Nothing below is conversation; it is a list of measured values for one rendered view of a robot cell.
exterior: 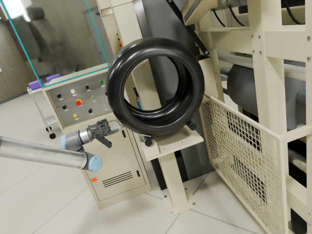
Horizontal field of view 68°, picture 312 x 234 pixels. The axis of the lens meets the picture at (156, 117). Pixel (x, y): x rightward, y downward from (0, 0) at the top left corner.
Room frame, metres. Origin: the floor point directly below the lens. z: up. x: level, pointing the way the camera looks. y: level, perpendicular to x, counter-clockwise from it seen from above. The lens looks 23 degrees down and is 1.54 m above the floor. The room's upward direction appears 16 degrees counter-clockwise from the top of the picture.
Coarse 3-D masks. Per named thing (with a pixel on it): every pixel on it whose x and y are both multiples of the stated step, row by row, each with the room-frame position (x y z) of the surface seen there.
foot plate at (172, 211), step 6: (186, 192) 1.70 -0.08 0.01; (162, 198) 1.71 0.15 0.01; (168, 198) 1.69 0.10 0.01; (192, 198) 1.60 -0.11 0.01; (168, 204) 1.61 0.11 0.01; (186, 204) 1.55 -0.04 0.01; (192, 204) 1.53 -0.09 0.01; (168, 210) 1.55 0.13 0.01; (174, 210) 1.53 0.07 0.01; (180, 210) 1.51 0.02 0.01; (186, 210) 1.50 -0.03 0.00
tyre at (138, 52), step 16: (128, 48) 1.23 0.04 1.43; (144, 48) 1.20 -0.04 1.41; (160, 48) 1.20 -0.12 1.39; (176, 48) 1.21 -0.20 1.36; (112, 64) 1.26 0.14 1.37; (128, 64) 1.18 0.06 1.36; (176, 64) 1.48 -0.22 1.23; (192, 64) 1.21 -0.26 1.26; (112, 80) 1.19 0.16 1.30; (192, 80) 1.22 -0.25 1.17; (112, 96) 1.18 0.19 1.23; (176, 96) 1.47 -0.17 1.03; (192, 96) 1.22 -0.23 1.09; (128, 112) 1.17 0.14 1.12; (144, 112) 1.44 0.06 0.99; (160, 112) 1.45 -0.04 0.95; (176, 112) 1.42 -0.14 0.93; (192, 112) 1.21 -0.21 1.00; (128, 128) 1.20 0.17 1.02; (144, 128) 1.17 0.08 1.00; (160, 128) 1.18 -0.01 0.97; (176, 128) 1.20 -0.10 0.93
